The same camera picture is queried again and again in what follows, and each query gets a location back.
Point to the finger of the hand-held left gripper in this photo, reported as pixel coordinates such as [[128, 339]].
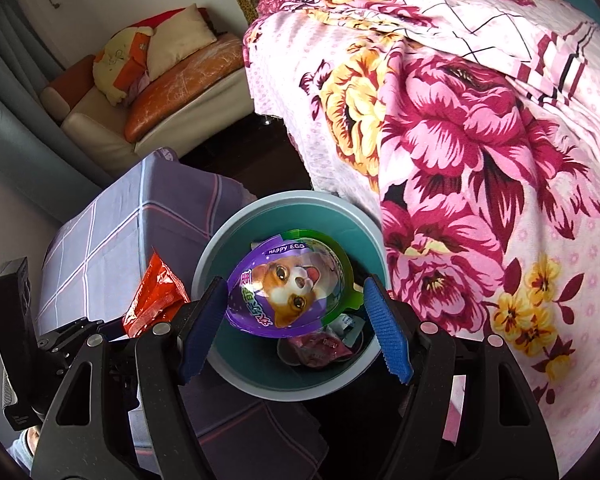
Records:
[[116, 331]]

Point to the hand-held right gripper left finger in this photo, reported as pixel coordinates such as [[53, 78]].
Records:
[[202, 330]]

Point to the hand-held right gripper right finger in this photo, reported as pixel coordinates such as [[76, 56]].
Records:
[[387, 330]]

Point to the light blue milk carton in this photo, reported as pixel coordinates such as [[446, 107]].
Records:
[[350, 327]]

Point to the red snack wrapper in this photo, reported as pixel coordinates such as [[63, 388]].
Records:
[[152, 295]]

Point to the pink paper cup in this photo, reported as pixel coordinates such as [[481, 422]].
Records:
[[320, 352]]

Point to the teal trash bin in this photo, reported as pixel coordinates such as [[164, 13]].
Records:
[[260, 377]]

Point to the purple egg-shaped toy package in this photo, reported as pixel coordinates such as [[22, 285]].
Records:
[[280, 285]]

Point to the person's left forearm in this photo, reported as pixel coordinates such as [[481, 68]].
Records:
[[25, 450]]

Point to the blue plaid cloth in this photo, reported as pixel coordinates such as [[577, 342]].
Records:
[[105, 240]]

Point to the pink bed sheet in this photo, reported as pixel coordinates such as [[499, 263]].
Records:
[[452, 410]]

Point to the pink floral bedspread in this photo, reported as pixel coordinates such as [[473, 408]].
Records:
[[455, 160]]

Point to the white leather sofa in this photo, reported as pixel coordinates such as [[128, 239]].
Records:
[[100, 140]]

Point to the grey curtain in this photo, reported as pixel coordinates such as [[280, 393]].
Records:
[[15, 125]]

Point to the orange seat cushion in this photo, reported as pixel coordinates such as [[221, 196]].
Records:
[[180, 90]]

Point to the yellow and orange pillow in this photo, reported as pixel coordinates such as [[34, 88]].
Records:
[[120, 65]]

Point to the cream pillow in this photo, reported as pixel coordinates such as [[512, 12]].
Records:
[[180, 40]]

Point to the red pillow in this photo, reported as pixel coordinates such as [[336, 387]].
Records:
[[147, 22]]

